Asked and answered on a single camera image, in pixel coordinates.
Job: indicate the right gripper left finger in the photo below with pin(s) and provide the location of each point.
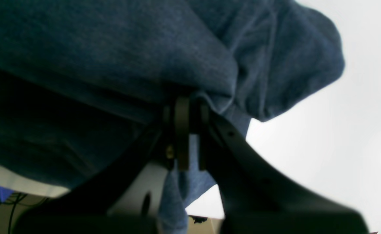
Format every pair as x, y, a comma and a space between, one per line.
125, 197

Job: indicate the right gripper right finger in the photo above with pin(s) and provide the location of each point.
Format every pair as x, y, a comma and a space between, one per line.
257, 198

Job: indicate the dark blue t-shirt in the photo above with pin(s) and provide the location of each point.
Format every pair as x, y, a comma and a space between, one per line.
80, 79

